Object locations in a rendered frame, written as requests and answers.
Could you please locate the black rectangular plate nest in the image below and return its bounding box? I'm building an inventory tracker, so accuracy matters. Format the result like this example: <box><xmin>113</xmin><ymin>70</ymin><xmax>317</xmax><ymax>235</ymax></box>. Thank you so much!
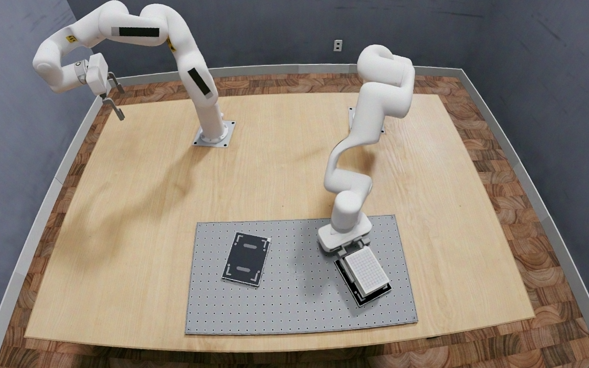
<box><xmin>221</xmin><ymin>232</ymin><xmax>271</xmax><ymax>287</ymax></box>
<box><xmin>334</xmin><ymin>259</ymin><xmax>393</xmax><ymax>307</ymax></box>

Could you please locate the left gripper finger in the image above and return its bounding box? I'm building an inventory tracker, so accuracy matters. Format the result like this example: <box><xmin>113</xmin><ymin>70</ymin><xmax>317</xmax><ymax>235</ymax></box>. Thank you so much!
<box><xmin>337</xmin><ymin>241</ymin><xmax>356</xmax><ymax>283</ymax></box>
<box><xmin>352</xmin><ymin>236</ymin><xmax>383</xmax><ymax>267</ymax></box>

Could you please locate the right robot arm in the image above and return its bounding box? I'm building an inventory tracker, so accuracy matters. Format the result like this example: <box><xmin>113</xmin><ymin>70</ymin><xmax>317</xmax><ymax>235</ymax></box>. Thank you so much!
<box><xmin>33</xmin><ymin>1</ymin><xmax>229</xmax><ymax>143</ymax></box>

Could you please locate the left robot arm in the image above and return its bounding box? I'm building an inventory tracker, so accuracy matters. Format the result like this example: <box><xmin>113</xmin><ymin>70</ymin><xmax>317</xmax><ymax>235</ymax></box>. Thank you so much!
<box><xmin>324</xmin><ymin>44</ymin><xmax>415</xmax><ymax>233</ymax></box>

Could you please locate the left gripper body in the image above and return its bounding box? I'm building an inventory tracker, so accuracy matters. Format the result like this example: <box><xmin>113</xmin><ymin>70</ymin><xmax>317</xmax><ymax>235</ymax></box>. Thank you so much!
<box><xmin>318</xmin><ymin>211</ymin><xmax>372</xmax><ymax>252</ymax></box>

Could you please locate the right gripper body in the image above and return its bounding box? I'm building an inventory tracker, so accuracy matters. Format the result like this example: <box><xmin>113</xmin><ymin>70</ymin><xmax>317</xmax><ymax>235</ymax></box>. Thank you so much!
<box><xmin>82</xmin><ymin>53</ymin><xmax>108</xmax><ymax>96</ymax></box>

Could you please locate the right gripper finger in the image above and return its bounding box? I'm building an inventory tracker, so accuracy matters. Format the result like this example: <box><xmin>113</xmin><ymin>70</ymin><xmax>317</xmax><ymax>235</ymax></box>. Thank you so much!
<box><xmin>100</xmin><ymin>89</ymin><xmax>125</xmax><ymax>121</ymax></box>
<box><xmin>107</xmin><ymin>72</ymin><xmax>125</xmax><ymax>94</ymax></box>

